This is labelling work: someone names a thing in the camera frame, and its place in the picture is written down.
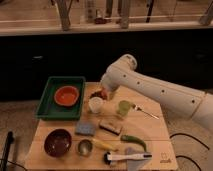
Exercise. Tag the green chili pepper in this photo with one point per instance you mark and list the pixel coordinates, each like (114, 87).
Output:
(133, 139)

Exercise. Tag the blue sponge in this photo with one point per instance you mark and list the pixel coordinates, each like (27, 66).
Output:
(85, 128)

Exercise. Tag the yellow corn cob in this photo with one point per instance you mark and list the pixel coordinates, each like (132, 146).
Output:
(104, 145)

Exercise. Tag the dark brown bowl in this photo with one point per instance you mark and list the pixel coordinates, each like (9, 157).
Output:
(57, 143)

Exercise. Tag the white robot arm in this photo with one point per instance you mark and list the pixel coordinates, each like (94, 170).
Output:
(191, 103)

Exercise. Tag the green plastic tray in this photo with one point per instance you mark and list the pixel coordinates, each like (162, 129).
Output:
(48, 110)

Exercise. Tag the black pole stand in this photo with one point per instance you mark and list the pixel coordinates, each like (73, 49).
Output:
(3, 161)

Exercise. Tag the green plastic cup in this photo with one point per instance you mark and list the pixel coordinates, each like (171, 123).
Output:
(123, 107)

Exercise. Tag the orange bowl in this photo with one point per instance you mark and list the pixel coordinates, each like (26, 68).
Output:
(66, 96)

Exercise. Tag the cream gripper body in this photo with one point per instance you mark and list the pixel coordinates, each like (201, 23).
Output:
(110, 94)

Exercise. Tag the white handled dish brush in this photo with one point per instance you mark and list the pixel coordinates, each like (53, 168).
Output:
(109, 157)

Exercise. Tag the small metal cup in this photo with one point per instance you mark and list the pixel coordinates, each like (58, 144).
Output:
(85, 147)

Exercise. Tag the red apple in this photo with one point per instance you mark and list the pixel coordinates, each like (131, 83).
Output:
(103, 94)

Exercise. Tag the red object on shelf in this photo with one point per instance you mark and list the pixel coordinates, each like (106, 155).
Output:
(102, 20)

